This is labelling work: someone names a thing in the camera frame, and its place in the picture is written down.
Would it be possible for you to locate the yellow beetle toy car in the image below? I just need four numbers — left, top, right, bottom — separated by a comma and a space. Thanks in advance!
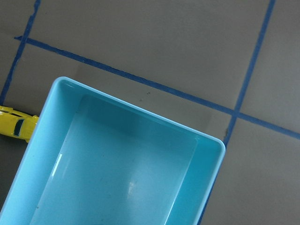
0, 105, 39, 143

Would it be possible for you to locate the teal plastic storage bin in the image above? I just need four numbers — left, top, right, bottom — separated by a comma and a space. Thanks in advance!
0, 77, 225, 225

